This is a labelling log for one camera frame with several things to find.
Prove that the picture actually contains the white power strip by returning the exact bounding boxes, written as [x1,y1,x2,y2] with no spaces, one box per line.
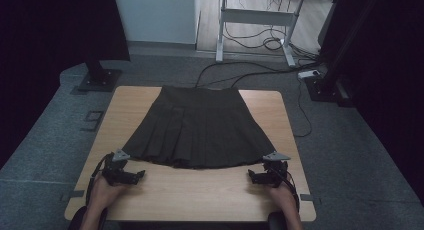
[297,69,322,80]

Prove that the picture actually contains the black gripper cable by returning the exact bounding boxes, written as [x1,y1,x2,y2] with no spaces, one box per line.
[85,152,114,207]
[274,166,301,212]

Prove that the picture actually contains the black cable bundle under desk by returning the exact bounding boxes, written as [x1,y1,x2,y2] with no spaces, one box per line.
[222,21,321,62]

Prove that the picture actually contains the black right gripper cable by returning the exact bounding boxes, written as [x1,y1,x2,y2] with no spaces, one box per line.
[274,166,301,212]

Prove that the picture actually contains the person's right hand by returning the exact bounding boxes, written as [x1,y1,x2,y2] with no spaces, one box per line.
[266,182,300,215]

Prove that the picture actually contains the thin black floor cable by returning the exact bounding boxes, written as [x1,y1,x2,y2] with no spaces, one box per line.
[293,79,314,138]

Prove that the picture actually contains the black stand with base plate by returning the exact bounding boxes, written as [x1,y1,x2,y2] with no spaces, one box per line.
[77,60,123,93]

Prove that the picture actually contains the person's left hand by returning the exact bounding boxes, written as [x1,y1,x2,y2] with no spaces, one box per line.
[88,174,130,212]

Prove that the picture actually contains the dark curtain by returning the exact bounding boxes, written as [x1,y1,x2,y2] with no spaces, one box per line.
[0,0,131,169]
[318,0,424,206]

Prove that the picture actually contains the dark floor socket box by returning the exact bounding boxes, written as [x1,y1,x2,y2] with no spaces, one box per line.
[79,110,105,133]

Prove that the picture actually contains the white metal frame desk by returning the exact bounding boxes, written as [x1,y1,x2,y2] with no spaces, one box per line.
[212,0,340,68]

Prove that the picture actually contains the black pleated skirt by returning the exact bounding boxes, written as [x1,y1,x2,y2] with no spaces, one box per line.
[121,85,278,170]

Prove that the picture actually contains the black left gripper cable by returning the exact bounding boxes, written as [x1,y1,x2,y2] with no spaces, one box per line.
[85,152,114,207]

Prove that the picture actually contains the black metal stand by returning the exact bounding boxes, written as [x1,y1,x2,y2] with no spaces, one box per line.
[303,0,384,108]

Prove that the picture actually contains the grey floor tape strip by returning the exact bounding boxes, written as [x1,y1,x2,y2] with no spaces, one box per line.
[59,189,86,202]
[299,193,323,206]

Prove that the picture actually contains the person's right leg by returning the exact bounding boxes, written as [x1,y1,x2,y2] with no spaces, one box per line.
[267,211,301,230]

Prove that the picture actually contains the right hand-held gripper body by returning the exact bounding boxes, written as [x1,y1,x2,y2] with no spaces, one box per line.
[261,151,292,188]

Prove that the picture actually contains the long black floor cable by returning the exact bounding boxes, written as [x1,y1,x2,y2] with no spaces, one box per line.
[194,60,322,90]

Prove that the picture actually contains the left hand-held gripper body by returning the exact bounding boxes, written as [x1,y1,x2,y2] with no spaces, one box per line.
[100,149,136,187]

